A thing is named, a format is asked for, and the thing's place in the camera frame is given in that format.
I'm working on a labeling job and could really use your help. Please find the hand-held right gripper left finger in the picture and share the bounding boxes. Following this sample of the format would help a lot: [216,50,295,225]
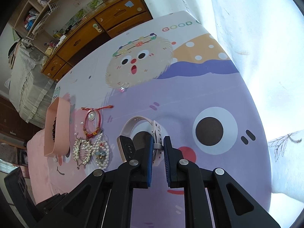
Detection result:
[33,135,155,228]

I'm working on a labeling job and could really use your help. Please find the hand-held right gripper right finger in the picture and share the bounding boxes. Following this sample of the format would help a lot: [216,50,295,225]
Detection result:
[163,135,282,228]

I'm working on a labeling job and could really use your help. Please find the pink strap smart watch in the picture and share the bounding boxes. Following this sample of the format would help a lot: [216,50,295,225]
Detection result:
[116,116,164,167]

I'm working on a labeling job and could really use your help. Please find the white pearl bracelet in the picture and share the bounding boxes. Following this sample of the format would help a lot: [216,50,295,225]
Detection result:
[91,133,112,170]

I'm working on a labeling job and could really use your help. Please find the silver rhinestone hair clip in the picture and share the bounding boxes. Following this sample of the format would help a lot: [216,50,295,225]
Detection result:
[72,136,94,170]

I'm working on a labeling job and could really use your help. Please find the red string pendant bracelet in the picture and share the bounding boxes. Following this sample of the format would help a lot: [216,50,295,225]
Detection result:
[81,104,114,139]

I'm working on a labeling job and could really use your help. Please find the pink jewelry box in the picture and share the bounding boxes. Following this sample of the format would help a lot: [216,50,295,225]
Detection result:
[44,97,72,158]

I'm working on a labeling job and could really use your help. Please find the cartoon printed table cover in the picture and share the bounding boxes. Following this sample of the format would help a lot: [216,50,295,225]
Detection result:
[27,11,272,228]

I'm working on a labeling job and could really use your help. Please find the white lace bed cover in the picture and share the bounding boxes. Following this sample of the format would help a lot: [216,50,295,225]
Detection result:
[5,45,57,129]

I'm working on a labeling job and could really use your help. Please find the wooden desk with drawers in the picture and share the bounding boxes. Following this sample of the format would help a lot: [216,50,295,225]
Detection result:
[41,0,154,81]

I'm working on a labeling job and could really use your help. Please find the row of picture cards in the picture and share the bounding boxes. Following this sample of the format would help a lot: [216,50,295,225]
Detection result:
[53,0,107,37]

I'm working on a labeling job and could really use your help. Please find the wooden bookshelf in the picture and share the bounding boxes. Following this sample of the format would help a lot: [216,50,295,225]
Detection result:
[7,0,114,55]

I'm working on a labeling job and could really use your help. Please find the dark bead bracelet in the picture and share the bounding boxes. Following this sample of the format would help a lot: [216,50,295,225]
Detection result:
[52,117,58,144]

